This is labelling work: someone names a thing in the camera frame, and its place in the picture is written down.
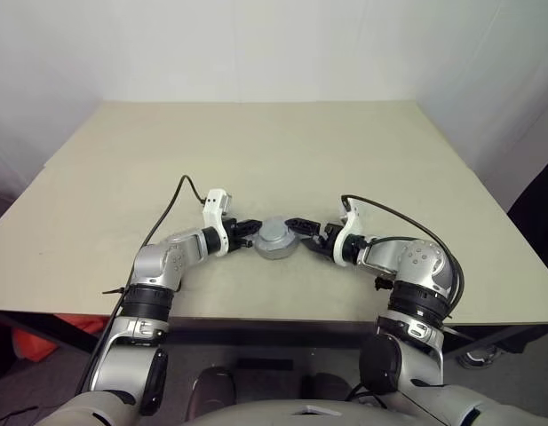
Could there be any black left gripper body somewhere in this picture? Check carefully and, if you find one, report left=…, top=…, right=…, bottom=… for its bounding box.
left=222, top=217, right=249, bottom=254

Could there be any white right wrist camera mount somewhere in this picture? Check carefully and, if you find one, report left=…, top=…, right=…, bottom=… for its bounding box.
left=330, top=197, right=368, bottom=267

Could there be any dark rounded knee shape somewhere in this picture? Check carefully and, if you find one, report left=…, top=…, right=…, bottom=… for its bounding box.
left=187, top=367, right=237, bottom=416

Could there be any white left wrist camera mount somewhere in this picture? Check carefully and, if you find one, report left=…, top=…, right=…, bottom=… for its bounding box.
left=201, top=188, right=234, bottom=258

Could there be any grey sneaker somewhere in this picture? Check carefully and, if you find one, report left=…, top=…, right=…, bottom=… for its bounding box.
left=458, top=345, right=496, bottom=369

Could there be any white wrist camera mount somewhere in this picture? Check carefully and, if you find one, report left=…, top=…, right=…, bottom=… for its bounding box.
left=330, top=197, right=368, bottom=267
left=201, top=188, right=234, bottom=258

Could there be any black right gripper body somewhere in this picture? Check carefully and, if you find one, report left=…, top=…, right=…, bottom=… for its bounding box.
left=316, top=223, right=345, bottom=259

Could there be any grey toothed gear disc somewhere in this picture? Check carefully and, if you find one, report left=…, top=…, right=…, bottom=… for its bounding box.
left=254, top=216, right=298, bottom=255

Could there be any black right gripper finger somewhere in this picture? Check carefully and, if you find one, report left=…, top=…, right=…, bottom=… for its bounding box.
left=287, top=216, right=322, bottom=237
left=299, top=237, right=334, bottom=261

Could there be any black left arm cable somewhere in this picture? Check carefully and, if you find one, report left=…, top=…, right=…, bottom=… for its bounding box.
left=75, top=175, right=208, bottom=396

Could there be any orange object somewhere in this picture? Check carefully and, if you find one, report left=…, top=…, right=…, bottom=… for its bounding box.
left=13, top=313, right=104, bottom=363

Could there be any black table frame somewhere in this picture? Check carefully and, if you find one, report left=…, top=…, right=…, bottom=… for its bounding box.
left=0, top=310, right=548, bottom=356

